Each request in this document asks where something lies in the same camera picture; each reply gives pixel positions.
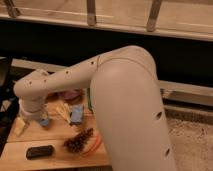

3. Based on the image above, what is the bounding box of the black eraser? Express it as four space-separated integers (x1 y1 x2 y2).
26 145 54 160

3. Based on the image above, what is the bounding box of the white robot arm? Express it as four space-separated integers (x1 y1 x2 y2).
14 45 177 171

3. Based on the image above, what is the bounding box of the blue cup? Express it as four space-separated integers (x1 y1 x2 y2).
38 114 50 127

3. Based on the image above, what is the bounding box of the purple bowl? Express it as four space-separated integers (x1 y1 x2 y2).
59 89 82 100

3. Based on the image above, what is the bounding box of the blue sponge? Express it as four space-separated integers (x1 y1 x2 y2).
71 104 84 125

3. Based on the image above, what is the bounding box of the dark red grapes bunch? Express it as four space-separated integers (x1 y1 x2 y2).
64 128 93 154

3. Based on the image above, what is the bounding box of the green plastic tray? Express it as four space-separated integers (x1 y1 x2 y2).
87 88 93 113

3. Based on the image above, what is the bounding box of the orange carrot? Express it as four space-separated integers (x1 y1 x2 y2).
83 134 102 156

